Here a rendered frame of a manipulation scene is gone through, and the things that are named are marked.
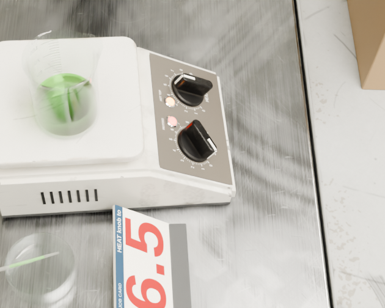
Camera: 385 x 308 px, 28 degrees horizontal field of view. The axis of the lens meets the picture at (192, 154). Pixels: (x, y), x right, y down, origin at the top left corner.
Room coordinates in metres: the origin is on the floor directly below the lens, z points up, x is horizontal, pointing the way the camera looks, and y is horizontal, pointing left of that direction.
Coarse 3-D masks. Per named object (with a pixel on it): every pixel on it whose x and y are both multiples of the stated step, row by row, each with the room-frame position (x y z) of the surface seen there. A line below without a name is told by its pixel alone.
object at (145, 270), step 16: (128, 224) 0.27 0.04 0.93; (144, 224) 0.28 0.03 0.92; (160, 224) 0.28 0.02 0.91; (128, 240) 0.26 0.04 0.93; (144, 240) 0.26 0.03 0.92; (160, 240) 0.27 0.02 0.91; (128, 256) 0.24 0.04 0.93; (144, 256) 0.25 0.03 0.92; (160, 256) 0.26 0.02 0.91; (128, 272) 0.23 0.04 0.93; (144, 272) 0.24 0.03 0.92; (160, 272) 0.24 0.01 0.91; (128, 288) 0.22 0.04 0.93; (144, 288) 0.22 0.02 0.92; (160, 288) 0.23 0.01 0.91; (128, 304) 0.20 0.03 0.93; (144, 304) 0.21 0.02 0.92; (160, 304) 0.21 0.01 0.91
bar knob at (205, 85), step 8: (176, 80) 0.40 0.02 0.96; (184, 80) 0.39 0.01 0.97; (192, 80) 0.40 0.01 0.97; (200, 80) 0.40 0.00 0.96; (208, 80) 0.40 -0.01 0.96; (176, 88) 0.39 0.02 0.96; (184, 88) 0.39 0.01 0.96; (192, 88) 0.39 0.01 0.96; (200, 88) 0.39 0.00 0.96; (208, 88) 0.40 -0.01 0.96; (176, 96) 0.39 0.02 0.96; (184, 96) 0.39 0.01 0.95; (192, 96) 0.39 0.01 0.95; (200, 96) 0.40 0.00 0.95; (192, 104) 0.38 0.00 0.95
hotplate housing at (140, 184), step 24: (144, 72) 0.40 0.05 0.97; (144, 96) 0.37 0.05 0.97; (144, 120) 0.35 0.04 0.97; (24, 168) 0.29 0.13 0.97; (48, 168) 0.29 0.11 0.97; (72, 168) 0.29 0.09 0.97; (96, 168) 0.30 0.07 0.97; (120, 168) 0.30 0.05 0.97; (144, 168) 0.30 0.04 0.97; (0, 192) 0.27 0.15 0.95; (24, 192) 0.28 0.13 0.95; (48, 192) 0.28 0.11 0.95; (72, 192) 0.29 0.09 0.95; (96, 192) 0.29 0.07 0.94; (120, 192) 0.29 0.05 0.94; (144, 192) 0.30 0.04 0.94; (168, 192) 0.30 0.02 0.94; (192, 192) 0.31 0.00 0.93; (216, 192) 0.31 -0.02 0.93
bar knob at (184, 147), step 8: (192, 120) 0.35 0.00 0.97; (184, 128) 0.35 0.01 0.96; (192, 128) 0.35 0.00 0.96; (200, 128) 0.35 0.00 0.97; (184, 136) 0.34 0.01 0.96; (192, 136) 0.34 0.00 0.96; (200, 136) 0.34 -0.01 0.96; (208, 136) 0.34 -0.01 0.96; (184, 144) 0.34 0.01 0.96; (192, 144) 0.34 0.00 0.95; (200, 144) 0.34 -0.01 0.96; (208, 144) 0.34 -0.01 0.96; (184, 152) 0.33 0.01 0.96; (192, 152) 0.33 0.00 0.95; (200, 152) 0.33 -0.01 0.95; (208, 152) 0.33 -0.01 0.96; (192, 160) 0.33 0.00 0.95; (200, 160) 0.33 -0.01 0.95
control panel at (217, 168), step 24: (168, 72) 0.41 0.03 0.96; (192, 72) 0.42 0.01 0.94; (168, 96) 0.38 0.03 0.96; (216, 96) 0.41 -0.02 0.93; (168, 120) 0.36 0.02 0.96; (216, 120) 0.38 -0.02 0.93; (168, 144) 0.33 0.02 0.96; (216, 144) 0.35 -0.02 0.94; (168, 168) 0.31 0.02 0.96; (192, 168) 0.32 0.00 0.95; (216, 168) 0.33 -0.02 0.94
